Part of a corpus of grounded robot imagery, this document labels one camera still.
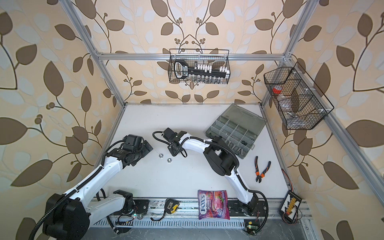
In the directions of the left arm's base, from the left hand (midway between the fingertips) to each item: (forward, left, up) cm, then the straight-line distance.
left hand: (147, 149), depth 85 cm
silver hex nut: (+1, -6, -10) cm, 12 cm away
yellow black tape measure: (-27, -17, -6) cm, 33 cm away
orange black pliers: (-10, -64, -9) cm, 66 cm away
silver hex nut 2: (-2, -11, -10) cm, 15 cm away
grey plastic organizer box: (+21, -57, -6) cm, 61 cm away
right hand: (+5, -15, -9) cm, 18 cm away
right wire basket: (+14, -80, +25) cm, 85 cm away
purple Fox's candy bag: (-25, -38, -7) cm, 46 cm away
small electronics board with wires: (-26, -75, -7) cm, 80 cm away
